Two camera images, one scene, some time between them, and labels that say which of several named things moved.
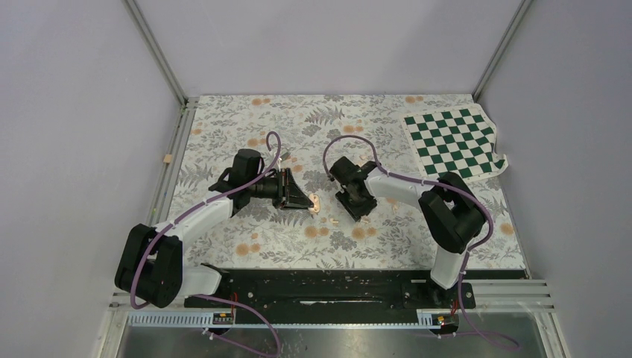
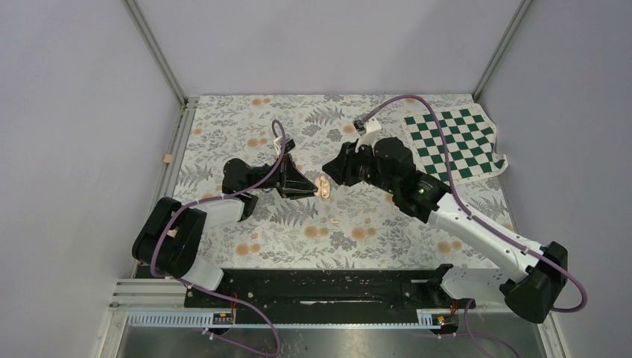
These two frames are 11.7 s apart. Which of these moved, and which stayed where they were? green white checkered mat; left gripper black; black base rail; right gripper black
Moved: right gripper black; left gripper black
Stayed: black base rail; green white checkered mat
